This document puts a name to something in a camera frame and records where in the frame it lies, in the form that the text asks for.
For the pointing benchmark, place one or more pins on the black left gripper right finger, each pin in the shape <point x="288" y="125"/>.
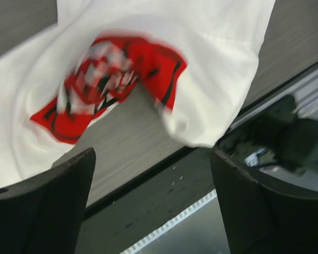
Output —
<point x="262" y="214"/>

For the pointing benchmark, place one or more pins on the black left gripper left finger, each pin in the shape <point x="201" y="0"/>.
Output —
<point x="43" y="214"/>

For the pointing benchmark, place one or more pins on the white t-shirt with red print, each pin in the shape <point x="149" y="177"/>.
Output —
<point x="196" y="59"/>

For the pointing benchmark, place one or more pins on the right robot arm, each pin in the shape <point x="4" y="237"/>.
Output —
<point x="280" y="141"/>

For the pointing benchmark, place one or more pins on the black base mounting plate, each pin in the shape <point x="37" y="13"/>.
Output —
<point x="129" y="218"/>

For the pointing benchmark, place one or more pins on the white slotted cable duct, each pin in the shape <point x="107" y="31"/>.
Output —
<point x="145" y="241"/>

